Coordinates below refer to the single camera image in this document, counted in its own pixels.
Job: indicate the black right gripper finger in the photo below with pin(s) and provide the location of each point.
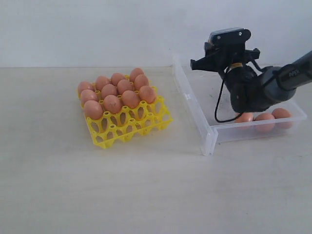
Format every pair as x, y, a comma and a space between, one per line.
210, 63

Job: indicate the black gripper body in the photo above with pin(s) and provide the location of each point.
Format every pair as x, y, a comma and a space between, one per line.
223, 58

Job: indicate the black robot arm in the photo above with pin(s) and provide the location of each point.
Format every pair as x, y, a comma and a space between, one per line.
250, 92

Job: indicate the clear plastic box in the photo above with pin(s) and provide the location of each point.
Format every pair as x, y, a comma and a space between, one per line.
200, 93

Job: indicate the yellow plastic egg tray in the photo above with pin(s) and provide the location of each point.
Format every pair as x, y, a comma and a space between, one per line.
128, 122

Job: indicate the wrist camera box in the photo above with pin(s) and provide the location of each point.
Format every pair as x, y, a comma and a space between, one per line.
230, 40

